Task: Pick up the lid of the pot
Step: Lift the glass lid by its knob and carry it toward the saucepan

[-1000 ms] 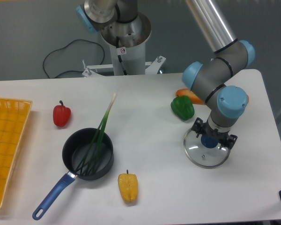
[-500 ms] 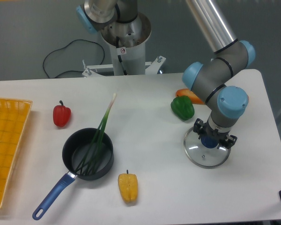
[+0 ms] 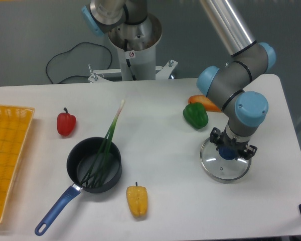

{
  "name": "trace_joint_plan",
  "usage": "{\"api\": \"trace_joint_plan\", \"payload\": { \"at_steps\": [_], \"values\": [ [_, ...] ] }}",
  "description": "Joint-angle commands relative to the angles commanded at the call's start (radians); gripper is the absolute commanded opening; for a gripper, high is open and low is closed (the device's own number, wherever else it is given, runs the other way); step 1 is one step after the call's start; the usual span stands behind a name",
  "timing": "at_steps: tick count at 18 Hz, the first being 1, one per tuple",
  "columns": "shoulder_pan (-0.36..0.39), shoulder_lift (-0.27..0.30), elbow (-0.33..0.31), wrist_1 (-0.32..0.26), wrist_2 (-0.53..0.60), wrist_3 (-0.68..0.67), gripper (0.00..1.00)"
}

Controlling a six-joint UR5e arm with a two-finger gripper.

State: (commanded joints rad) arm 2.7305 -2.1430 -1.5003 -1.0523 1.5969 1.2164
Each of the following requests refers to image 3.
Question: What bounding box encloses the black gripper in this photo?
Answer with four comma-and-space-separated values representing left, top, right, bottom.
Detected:
210, 127, 257, 160

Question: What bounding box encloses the glass pot lid blue knob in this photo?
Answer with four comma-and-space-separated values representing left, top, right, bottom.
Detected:
200, 138, 251, 183

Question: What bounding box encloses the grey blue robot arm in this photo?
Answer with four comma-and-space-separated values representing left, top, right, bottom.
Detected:
81, 1, 276, 160

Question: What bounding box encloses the orange baguette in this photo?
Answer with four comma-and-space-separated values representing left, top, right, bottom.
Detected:
188, 95, 221, 112

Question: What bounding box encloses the green bell pepper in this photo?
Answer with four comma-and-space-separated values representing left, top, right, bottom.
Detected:
183, 102, 209, 130

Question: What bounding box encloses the yellow bell pepper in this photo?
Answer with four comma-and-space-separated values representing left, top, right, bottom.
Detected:
126, 182, 148, 218

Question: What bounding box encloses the green scallion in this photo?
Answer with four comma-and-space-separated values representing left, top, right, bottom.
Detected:
80, 99, 125, 188

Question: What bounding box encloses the red bell pepper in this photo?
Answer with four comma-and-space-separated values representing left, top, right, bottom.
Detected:
56, 107, 76, 137

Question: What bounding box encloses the yellow woven basket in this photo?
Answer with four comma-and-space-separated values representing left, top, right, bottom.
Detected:
0, 105, 35, 223

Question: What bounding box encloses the black saucepan blue handle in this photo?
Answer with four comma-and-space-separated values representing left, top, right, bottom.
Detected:
35, 137, 122, 236

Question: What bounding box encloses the black floor cable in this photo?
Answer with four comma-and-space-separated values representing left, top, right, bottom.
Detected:
45, 42, 113, 85

